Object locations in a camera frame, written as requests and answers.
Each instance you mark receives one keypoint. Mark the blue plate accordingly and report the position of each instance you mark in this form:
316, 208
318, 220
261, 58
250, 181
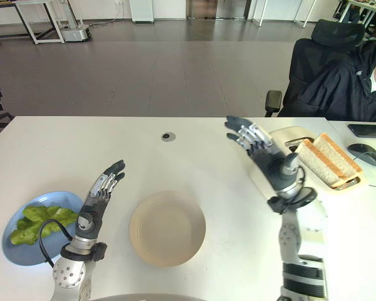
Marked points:
18, 251

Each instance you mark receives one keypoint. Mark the grey wheeled machine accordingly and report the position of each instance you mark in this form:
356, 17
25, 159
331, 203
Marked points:
75, 33

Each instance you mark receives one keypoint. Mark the cream plate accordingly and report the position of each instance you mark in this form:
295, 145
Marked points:
167, 229

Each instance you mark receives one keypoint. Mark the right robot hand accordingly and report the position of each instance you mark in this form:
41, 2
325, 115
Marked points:
269, 161

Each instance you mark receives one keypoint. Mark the bread slice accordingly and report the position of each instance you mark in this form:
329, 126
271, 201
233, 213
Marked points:
341, 153
319, 166

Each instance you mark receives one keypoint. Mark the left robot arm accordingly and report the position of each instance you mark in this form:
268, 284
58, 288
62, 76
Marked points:
69, 276

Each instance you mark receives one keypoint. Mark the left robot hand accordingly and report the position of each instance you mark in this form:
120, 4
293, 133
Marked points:
89, 216

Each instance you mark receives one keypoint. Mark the cream toaster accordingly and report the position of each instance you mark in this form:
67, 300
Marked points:
285, 136

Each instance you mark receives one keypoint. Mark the black office chair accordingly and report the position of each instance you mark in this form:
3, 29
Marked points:
304, 59

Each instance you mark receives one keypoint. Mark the person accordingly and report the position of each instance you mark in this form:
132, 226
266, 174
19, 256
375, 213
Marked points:
341, 91

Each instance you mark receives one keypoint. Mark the black computer mouse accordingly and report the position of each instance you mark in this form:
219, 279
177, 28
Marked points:
363, 153

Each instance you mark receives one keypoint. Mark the black smartphone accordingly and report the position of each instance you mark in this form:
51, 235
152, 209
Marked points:
368, 130

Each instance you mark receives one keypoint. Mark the green lettuce leaf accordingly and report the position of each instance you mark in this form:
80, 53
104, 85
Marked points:
34, 224

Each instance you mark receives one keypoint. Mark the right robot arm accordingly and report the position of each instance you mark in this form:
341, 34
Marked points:
289, 241

